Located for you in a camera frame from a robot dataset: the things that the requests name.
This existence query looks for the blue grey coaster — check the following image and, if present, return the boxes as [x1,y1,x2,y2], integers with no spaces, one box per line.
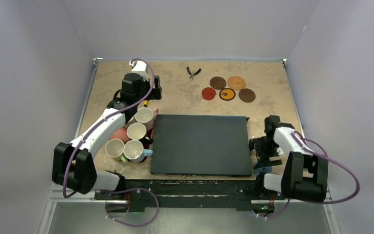
[253,166,273,176]

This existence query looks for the dark brown wooden coaster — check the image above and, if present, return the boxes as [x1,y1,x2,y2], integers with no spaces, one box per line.
[239,88,256,103]

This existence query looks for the red apple coaster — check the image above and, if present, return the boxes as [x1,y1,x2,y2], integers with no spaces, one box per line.
[201,87,217,100]

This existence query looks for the orange smiley coaster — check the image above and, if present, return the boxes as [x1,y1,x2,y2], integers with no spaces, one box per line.
[219,88,236,101]

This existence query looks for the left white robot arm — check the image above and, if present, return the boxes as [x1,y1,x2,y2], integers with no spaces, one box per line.
[52,73,162,199]

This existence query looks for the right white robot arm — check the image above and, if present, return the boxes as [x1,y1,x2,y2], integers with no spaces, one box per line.
[249,115,328,203]

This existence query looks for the black pliers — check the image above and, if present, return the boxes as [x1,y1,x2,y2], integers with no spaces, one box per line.
[186,66,202,80]

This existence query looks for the salmon pink mug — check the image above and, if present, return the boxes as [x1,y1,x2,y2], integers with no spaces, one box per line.
[109,127,130,143]

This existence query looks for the dark rectangular board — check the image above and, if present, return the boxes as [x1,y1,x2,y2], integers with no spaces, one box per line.
[150,114,253,177]

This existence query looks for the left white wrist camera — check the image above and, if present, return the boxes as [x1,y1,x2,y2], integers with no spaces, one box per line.
[129,60,150,81]

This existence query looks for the pink handled white mug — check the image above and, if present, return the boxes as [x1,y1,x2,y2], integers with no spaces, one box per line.
[134,107,159,131]

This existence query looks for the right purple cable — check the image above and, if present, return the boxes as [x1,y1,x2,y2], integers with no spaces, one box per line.
[255,130,361,220]

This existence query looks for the purple cable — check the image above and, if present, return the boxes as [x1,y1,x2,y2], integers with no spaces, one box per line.
[255,130,361,220]
[62,58,161,228]

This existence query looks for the black handled white mug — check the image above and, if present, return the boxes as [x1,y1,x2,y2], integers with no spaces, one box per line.
[127,122,153,144]

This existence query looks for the green handled white mug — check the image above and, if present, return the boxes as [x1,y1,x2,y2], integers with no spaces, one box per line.
[105,138,128,163]

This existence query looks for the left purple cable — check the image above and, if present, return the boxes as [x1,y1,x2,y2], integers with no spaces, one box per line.
[62,58,161,228]

